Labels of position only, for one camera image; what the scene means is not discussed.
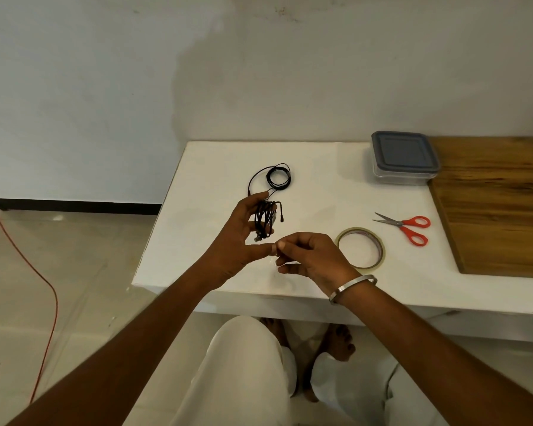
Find person's left hand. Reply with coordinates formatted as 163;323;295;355
195;190;278;291

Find person's right hand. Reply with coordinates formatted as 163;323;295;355
274;231;363;298

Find black wired earphones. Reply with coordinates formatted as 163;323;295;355
253;199;285;243
247;163;292;202

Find clear tape roll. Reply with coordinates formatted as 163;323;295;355
334;227;386;270

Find red-handled scissors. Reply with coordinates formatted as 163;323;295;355
372;211;432;248

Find container with grey lid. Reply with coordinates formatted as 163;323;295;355
371;130;441;186

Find person's left forearm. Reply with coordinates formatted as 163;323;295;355
7;268;216;426

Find person's right forearm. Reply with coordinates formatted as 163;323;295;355
337;281;533;426

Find person's left foot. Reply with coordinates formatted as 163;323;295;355
259;318;290;349

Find person's foot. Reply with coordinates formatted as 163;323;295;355
315;323;357;362
259;318;290;349

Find person's right foot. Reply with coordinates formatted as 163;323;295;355
315;323;357;362

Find person's white trousers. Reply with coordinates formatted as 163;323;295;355
171;315;449;426

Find black skirting board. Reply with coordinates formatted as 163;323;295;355
0;198;162;216

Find brown wooden board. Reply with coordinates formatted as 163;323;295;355
428;136;533;279

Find silver bracelet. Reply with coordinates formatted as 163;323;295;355
328;273;378;305

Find red power cable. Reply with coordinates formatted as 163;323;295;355
0;192;59;404

